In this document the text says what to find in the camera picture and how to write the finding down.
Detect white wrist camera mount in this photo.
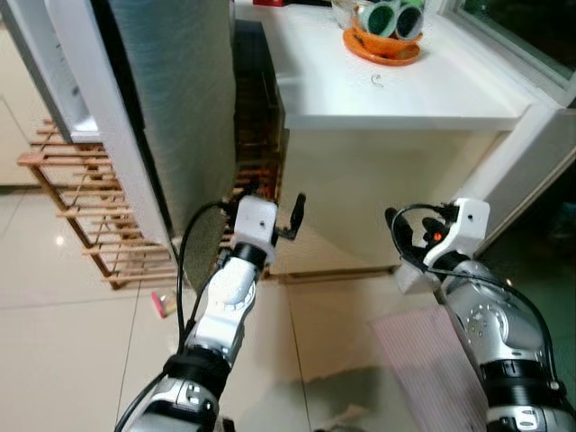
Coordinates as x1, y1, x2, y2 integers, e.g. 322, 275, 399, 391
423, 198, 492, 271
231, 195, 279, 253

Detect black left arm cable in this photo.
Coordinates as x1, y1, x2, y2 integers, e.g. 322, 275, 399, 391
175, 202, 237, 361

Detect glass bowl green lids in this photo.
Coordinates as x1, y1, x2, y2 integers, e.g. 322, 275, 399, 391
330, 0, 429, 42

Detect wooden slatted rack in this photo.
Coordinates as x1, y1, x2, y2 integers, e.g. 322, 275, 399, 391
16, 67, 284, 291

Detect white framed window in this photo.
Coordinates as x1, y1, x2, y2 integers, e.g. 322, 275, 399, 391
439, 0, 576, 91

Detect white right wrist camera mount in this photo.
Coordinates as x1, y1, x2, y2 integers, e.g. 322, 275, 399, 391
423, 198, 492, 271

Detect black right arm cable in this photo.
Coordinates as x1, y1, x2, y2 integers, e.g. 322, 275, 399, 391
389, 203, 576, 424

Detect orange bowl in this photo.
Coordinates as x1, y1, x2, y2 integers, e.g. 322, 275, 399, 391
342, 25, 423, 68

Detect small pink packet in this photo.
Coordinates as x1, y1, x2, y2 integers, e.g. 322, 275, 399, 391
150, 289, 177, 319

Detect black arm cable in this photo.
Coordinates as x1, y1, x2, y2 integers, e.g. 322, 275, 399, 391
175, 202, 237, 361
389, 203, 576, 424

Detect pink striped mat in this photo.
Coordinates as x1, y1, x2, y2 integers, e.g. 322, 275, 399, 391
369, 306, 489, 432

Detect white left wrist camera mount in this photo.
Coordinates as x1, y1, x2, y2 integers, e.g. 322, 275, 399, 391
231, 195, 279, 253

